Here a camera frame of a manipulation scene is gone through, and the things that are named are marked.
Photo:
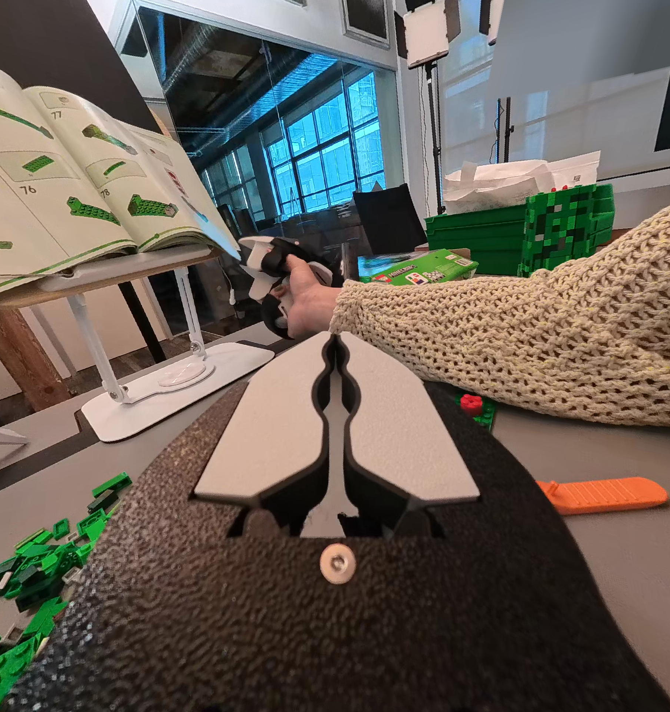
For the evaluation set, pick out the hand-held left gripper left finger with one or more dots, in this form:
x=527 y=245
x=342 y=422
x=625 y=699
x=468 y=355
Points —
x=268 y=434

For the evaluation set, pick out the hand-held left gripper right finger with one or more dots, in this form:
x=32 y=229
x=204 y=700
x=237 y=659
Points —
x=407 y=439

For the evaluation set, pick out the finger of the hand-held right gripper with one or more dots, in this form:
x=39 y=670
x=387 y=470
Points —
x=254 y=253
x=261 y=286

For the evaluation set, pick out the red round lego piece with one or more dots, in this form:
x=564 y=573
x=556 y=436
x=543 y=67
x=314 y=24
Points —
x=469 y=403

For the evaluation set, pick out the green lego assembly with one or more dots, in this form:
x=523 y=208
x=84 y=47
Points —
x=484 y=416

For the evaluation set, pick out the lego instruction booklet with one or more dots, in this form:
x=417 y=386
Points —
x=62 y=167

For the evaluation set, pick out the person's right forearm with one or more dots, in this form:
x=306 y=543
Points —
x=507 y=334

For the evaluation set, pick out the green lego box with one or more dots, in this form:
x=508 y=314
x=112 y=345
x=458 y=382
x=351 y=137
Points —
x=435 y=267

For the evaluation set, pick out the green lego creeper model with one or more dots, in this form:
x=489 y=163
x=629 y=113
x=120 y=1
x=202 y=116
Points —
x=563 y=233

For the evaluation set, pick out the pile of lego pieces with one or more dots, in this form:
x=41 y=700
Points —
x=34 y=567

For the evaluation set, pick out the person's right hand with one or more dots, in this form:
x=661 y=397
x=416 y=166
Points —
x=313 y=306

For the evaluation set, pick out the white book stand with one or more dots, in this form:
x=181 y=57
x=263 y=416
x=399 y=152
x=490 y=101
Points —
x=229 y=367

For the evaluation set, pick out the large grid window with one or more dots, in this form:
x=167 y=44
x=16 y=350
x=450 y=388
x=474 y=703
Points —
x=313 y=161

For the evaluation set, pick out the stack of green crates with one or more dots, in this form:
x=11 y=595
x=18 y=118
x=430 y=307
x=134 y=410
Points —
x=468 y=239

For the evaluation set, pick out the orange brick separator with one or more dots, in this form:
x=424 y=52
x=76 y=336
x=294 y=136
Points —
x=602 y=495

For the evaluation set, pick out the white paper bags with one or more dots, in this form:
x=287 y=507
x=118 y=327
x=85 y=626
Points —
x=507 y=183

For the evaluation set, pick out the black light stand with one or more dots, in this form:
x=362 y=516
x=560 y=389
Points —
x=505 y=128
x=427 y=33

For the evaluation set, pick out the black backdrop board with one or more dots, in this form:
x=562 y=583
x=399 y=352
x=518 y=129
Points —
x=45 y=33

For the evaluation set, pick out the wooden post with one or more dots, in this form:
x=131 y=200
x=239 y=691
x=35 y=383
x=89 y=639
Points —
x=23 y=361

